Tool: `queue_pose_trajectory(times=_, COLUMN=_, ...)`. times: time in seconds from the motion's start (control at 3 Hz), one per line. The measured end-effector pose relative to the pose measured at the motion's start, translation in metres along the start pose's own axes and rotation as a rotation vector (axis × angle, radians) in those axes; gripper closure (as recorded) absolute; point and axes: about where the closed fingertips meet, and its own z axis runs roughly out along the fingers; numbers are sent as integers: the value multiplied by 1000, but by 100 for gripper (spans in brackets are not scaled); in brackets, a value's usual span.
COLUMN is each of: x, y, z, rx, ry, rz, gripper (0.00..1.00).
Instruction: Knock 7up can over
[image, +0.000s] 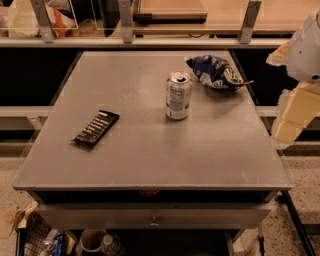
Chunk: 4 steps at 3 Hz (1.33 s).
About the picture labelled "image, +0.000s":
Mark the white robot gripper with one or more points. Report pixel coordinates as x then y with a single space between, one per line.
306 55

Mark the silver green 7up can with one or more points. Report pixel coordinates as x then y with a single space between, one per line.
178 94

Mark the blue crumpled chip bag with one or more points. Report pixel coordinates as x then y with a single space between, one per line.
216 73

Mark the wooden board on shelf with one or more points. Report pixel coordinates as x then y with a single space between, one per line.
169 12

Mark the clear plastic bottle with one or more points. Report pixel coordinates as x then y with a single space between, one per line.
112 246

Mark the white paper cup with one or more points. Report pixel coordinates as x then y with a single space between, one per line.
91 240

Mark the grey drawer with knob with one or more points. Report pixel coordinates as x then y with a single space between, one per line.
223 216

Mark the orange white bag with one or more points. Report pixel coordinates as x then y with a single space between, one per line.
27 18

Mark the grey metal bracket right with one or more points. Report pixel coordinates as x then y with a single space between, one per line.
249 21

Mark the grey metal bracket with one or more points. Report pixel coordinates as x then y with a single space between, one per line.
126 21
41 14
249 21

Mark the grey metal bracket middle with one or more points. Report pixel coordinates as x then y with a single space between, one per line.
126 21

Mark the grey metal bracket left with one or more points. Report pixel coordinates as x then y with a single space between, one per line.
41 14

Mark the wire basket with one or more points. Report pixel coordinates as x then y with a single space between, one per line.
31 238

